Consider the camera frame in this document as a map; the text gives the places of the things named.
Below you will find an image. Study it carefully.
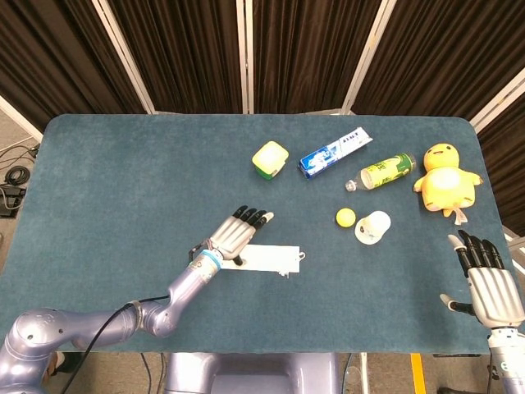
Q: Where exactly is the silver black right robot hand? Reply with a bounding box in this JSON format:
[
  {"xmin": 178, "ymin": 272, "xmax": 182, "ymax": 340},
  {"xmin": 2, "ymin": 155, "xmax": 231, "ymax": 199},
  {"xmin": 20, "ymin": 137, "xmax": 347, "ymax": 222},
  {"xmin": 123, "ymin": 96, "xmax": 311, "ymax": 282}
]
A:
[{"xmin": 440, "ymin": 229, "xmax": 525, "ymax": 329}]

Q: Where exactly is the blue white toothpaste box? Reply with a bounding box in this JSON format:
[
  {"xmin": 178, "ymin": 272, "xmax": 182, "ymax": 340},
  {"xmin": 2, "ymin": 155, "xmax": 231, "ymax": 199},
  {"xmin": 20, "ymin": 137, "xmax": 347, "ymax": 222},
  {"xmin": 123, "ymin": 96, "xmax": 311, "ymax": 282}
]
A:
[{"xmin": 297, "ymin": 126, "xmax": 374, "ymax": 181}]

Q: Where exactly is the black power adapter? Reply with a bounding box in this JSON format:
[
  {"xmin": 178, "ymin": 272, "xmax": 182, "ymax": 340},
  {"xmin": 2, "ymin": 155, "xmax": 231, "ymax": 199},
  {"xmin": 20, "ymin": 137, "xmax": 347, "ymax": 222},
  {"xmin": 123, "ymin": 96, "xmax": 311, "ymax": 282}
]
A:
[{"xmin": 0, "ymin": 184, "xmax": 26, "ymax": 218}]

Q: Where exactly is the yellow plush duck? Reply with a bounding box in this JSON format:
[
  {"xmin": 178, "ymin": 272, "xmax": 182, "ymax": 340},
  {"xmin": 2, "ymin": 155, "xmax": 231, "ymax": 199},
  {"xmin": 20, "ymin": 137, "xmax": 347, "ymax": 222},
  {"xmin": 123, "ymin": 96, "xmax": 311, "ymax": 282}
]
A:
[{"xmin": 412, "ymin": 142, "xmax": 485, "ymax": 226}]

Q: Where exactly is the white paper cup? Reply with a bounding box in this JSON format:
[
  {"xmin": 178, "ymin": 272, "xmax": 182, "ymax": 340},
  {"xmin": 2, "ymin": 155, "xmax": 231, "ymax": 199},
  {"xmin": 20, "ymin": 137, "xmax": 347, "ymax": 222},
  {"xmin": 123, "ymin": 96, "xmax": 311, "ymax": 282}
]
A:
[{"xmin": 354, "ymin": 210, "xmax": 392, "ymax": 245}]

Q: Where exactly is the clear bottle with green label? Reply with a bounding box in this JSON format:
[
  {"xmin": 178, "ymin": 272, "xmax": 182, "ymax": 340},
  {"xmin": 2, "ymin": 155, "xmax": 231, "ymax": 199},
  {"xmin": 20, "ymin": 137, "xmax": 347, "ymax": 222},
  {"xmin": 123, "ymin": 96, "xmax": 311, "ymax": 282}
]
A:
[{"xmin": 344, "ymin": 152, "xmax": 418, "ymax": 193}]

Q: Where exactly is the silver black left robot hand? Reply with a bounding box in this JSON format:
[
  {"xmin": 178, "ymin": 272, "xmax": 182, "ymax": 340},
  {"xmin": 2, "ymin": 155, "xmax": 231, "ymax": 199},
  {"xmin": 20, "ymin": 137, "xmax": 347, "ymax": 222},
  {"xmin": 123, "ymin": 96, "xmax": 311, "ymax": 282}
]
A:
[{"xmin": 203, "ymin": 204, "xmax": 275, "ymax": 267}]

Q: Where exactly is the blue felt table cover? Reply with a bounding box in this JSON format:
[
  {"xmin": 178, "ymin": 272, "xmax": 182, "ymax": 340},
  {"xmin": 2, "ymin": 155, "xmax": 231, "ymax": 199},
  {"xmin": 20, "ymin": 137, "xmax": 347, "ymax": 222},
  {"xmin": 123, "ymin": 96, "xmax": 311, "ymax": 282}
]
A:
[{"xmin": 0, "ymin": 113, "xmax": 525, "ymax": 356}]

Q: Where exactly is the white table leg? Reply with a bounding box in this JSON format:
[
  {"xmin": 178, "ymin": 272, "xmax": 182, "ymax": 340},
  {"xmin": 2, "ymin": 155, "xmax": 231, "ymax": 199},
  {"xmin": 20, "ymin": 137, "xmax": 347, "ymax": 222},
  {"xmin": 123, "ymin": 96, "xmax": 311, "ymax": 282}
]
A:
[{"xmin": 358, "ymin": 351, "xmax": 369, "ymax": 394}]

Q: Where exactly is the black shoe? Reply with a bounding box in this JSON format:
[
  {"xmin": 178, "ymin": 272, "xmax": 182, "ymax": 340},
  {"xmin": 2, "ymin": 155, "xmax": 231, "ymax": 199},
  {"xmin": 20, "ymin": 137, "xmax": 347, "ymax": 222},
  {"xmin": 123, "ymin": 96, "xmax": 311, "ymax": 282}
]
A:
[{"xmin": 61, "ymin": 351, "xmax": 84, "ymax": 374}]

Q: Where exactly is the black coiled cable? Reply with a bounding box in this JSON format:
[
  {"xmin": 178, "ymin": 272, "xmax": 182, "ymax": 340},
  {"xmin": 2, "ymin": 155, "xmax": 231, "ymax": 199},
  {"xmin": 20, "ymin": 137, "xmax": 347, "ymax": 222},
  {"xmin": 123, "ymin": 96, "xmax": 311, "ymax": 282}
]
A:
[{"xmin": 3, "ymin": 166, "xmax": 30, "ymax": 186}]

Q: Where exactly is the lavender robot base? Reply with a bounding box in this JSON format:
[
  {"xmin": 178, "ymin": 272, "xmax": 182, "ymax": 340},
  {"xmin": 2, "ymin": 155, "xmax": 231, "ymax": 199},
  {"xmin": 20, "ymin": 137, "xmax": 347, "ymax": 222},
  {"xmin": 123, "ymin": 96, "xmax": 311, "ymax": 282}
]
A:
[{"xmin": 163, "ymin": 351, "xmax": 341, "ymax": 394}]

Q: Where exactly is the grey floor cable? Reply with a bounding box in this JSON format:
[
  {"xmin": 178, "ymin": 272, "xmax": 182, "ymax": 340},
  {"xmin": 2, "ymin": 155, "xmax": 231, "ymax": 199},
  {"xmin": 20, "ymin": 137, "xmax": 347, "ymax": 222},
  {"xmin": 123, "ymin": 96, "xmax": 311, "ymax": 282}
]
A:
[{"xmin": 0, "ymin": 139, "xmax": 41, "ymax": 165}]

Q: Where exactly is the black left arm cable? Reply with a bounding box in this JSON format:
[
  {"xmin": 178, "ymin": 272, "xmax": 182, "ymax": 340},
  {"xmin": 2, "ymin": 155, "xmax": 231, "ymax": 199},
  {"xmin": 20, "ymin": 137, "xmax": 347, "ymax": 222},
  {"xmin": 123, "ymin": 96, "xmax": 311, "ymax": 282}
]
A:
[{"xmin": 69, "ymin": 294, "xmax": 171, "ymax": 394}]

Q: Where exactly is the green container with yellow lid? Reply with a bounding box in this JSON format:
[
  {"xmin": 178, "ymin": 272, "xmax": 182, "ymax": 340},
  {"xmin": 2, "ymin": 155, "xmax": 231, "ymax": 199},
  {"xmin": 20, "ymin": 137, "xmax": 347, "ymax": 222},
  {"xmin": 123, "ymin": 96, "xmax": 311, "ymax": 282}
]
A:
[{"xmin": 251, "ymin": 140, "xmax": 290, "ymax": 181}]

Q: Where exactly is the brown folding screen panel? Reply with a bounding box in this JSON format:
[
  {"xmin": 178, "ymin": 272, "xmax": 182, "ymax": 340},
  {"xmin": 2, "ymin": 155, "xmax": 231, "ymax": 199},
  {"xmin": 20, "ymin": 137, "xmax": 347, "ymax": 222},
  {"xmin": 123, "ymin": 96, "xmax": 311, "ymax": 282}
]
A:
[
  {"xmin": 0, "ymin": 0, "xmax": 155, "ymax": 132},
  {"xmin": 92, "ymin": 0, "xmax": 253, "ymax": 115},
  {"xmin": 469, "ymin": 69, "xmax": 525, "ymax": 280},
  {"xmin": 342, "ymin": 0, "xmax": 525, "ymax": 124},
  {"xmin": 235, "ymin": 0, "xmax": 395, "ymax": 115}
]

